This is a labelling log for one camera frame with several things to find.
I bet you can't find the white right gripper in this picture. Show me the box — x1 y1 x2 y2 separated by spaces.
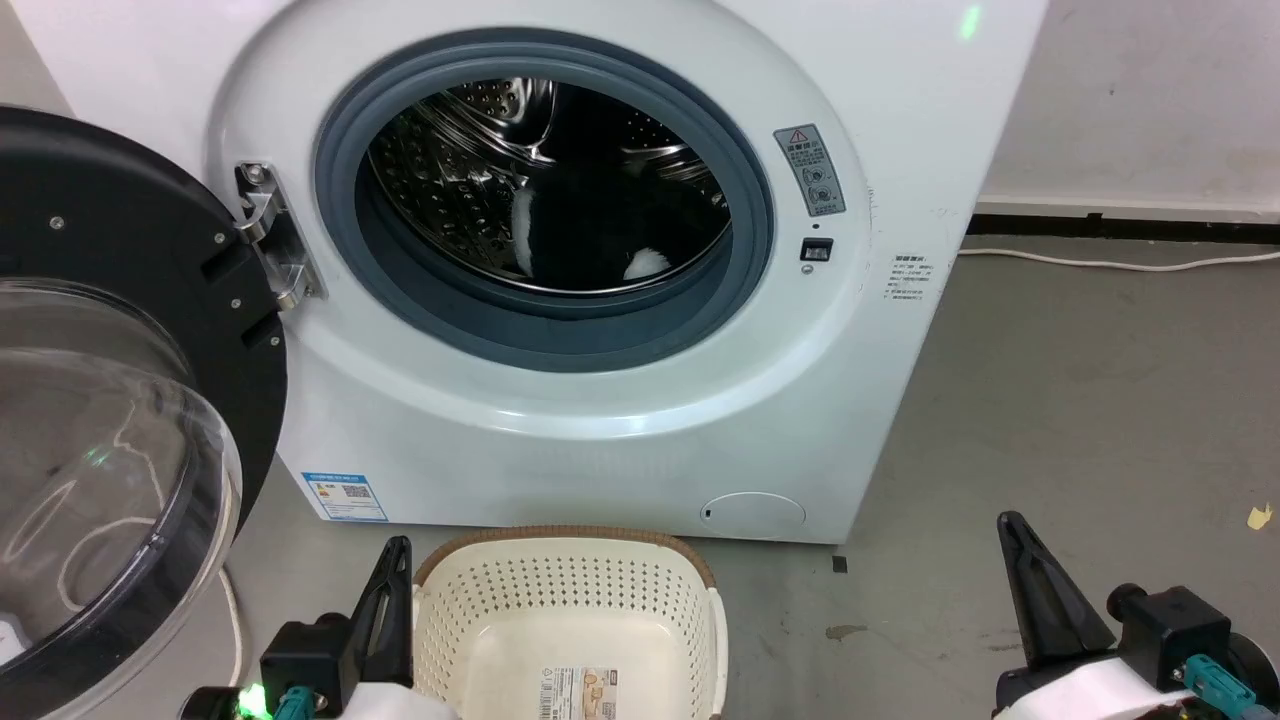
992 511 1199 720

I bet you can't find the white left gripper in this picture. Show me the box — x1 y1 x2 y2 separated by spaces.
338 535 463 720

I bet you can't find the cream perforated laundry basket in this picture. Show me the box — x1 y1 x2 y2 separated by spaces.
411 526 730 720

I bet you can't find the paper label in basket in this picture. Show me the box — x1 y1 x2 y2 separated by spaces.
532 666 620 720

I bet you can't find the white front-load washing machine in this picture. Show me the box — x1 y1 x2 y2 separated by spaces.
10 0 1051 546

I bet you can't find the blue energy label sticker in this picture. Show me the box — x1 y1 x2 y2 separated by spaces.
301 472 390 524

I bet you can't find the round filter cover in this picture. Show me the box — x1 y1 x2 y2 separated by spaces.
700 491 807 537

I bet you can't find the grey rubber door gasket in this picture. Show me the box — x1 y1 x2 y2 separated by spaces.
313 28 777 374

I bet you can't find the small printed text sticker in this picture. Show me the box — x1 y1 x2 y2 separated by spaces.
884 253 937 304

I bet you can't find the metal door hinge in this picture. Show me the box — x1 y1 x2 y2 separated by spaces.
235 160 327 312

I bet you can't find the steel washer drum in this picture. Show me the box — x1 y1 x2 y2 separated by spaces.
367 78 734 297

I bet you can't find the dark clothing in drum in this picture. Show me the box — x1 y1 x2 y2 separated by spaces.
510 165 732 296

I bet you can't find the grey warning sticker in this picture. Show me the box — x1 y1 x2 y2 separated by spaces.
773 124 848 219

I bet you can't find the black washer door with glass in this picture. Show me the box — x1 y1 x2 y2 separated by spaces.
0 105 291 720

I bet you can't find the teal right camera plug cable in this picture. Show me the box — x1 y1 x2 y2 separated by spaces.
1182 654 1260 717

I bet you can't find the long white floor cable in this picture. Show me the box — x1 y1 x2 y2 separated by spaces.
957 246 1280 274

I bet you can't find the black wall skirting strip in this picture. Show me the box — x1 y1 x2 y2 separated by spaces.
964 196 1280 247

